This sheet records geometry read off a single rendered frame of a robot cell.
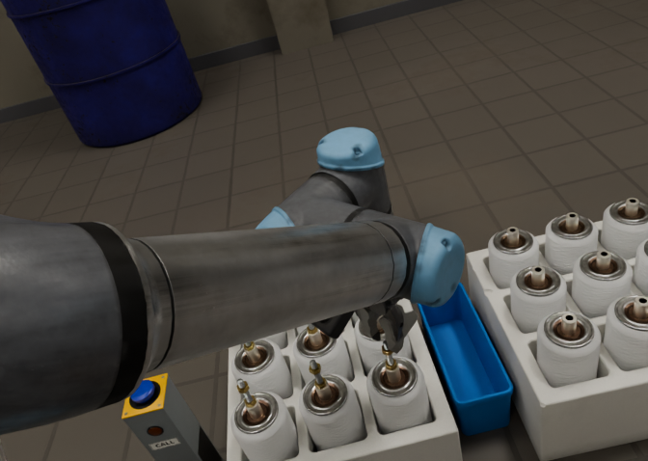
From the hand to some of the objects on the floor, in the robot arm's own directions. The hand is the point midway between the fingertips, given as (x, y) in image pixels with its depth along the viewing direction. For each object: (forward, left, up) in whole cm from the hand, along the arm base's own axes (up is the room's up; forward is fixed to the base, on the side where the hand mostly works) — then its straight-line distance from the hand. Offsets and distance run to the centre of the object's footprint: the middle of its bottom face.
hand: (383, 343), depth 82 cm
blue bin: (+16, -15, -34) cm, 41 cm away
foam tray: (+12, +12, -34) cm, 38 cm away
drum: (+210, +93, -34) cm, 232 cm away
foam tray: (+14, -42, -34) cm, 56 cm away
